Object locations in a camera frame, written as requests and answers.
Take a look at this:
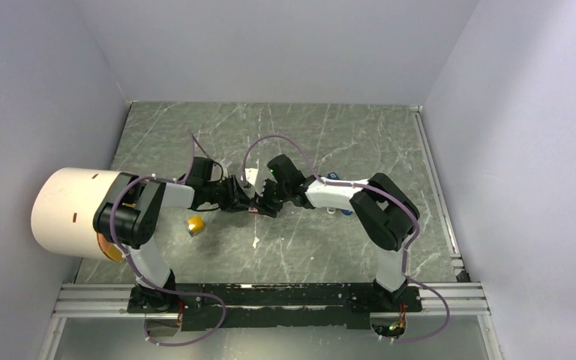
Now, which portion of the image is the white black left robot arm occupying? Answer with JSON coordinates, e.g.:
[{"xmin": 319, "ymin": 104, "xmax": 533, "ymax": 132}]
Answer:
[{"xmin": 93, "ymin": 157, "xmax": 251, "ymax": 312}]

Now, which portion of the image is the yellow tape roll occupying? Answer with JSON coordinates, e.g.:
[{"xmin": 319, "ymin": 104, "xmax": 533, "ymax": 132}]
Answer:
[{"xmin": 184, "ymin": 215, "xmax": 206, "ymax": 237}]

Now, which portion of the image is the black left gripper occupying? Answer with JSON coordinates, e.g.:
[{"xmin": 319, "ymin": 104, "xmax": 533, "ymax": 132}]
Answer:
[{"xmin": 203, "ymin": 174, "xmax": 252, "ymax": 213}]

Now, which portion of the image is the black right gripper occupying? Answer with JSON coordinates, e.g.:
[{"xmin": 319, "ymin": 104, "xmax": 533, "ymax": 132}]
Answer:
[{"xmin": 250, "ymin": 175, "xmax": 290, "ymax": 218}]

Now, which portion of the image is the aluminium rail frame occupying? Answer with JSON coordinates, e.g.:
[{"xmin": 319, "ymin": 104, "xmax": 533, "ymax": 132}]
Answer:
[{"xmin": 39, "ymin": 106, "xmax": 505, "ymax": 360}]

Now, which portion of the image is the white orange cylinder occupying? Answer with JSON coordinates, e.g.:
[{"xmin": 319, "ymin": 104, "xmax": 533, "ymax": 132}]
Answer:
[{"xmin": 31, "ymin": 167, "xmax": 123, "ymax": 262}]

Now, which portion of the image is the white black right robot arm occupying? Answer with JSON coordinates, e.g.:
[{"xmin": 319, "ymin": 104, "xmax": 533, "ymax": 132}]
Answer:
[{"xmin": 244, "ymin": 154, "xmax": 420, "ymax": 311}]

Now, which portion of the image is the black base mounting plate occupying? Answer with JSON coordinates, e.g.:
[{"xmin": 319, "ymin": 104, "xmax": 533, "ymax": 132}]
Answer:
[{"xmin": 126, "ymin": 283, "xmax": 422, "ymax": 332}]

